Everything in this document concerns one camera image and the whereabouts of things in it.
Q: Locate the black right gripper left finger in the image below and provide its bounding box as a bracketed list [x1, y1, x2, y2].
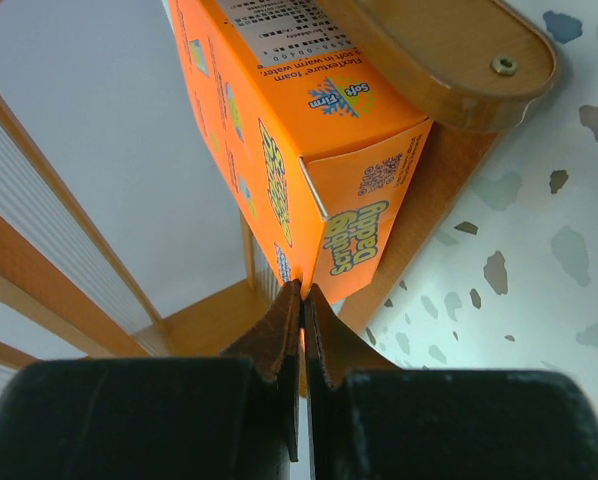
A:
[0, 281, 301, 479]

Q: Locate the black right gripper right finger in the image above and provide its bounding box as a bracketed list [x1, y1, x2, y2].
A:
[304, 287, 598, 479]

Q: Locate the wooden shelf rack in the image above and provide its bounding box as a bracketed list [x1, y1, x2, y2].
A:
[0, 0, 558, 436]

